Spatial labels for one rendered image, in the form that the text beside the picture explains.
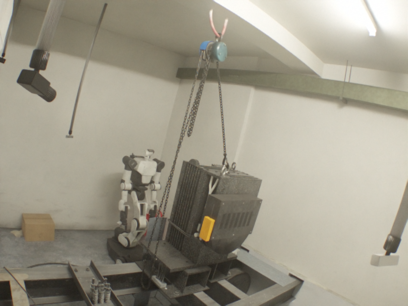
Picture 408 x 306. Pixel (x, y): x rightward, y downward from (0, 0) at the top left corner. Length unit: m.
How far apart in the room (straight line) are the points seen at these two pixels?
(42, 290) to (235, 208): 1.58
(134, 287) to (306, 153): 2.09
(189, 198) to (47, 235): 2.25
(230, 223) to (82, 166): 2.51
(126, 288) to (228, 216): 1.14
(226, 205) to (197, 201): 0.30
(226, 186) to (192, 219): 0.37
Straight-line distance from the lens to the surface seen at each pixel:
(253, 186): 2.26
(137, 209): 3.34
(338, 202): 2.74
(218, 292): 2.53
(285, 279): 2.91
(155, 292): 3.25
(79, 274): 2.18
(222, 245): 2.07
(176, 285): 2.25
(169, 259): 2.17
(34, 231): 3.79
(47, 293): 2.29
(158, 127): 4.36
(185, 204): 2.22
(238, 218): 2.06
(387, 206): 2.62
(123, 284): 2.48
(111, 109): 3.96
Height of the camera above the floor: 1.94
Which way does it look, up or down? 7 degrees down
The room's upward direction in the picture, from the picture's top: 14 degrees clockwise
